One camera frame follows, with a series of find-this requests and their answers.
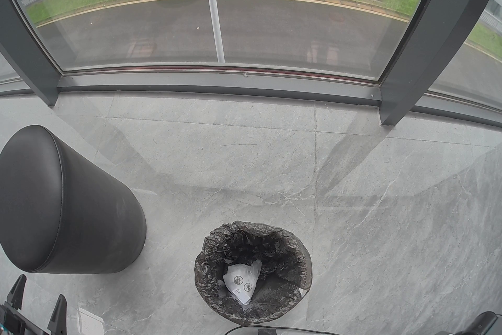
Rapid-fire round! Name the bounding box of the black plastic bag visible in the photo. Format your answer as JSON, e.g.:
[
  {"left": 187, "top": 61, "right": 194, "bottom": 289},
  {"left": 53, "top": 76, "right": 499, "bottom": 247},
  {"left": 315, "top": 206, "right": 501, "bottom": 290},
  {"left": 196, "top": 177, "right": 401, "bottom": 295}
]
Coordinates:
[{"left": 194, "top": 221, "right": 313, "bottom": 326}]

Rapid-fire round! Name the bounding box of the white printed wrapper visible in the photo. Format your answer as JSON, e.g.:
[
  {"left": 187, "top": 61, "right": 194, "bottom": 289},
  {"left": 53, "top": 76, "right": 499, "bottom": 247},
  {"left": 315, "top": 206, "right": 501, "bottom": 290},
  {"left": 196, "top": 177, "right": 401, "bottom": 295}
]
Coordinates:
[{"left": 223, "top": 260, "right": 263, "bottom": 306}]

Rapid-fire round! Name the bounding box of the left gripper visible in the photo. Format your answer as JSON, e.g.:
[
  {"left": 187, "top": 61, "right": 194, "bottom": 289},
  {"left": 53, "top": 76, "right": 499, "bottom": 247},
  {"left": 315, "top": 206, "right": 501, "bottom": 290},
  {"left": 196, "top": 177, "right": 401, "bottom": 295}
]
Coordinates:
[{"left": 0, "top": 274, "right": 67, "bottom": 335}]

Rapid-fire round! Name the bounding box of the dark grey round chair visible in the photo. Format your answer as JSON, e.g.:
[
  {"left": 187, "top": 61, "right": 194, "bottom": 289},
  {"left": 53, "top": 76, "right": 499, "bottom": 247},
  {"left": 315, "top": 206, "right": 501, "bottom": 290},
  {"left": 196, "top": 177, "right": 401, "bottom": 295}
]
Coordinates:
[{"left": 0, "top": 124, "right": 147, "bottom": 274}]

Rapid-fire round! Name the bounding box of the window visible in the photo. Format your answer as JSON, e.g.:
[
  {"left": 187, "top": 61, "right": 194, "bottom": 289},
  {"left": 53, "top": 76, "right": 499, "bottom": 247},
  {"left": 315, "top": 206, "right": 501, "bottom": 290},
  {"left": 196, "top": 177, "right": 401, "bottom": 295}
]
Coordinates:
[{"left": 0, "top": 0, "right": 502, "bottom": 126}]

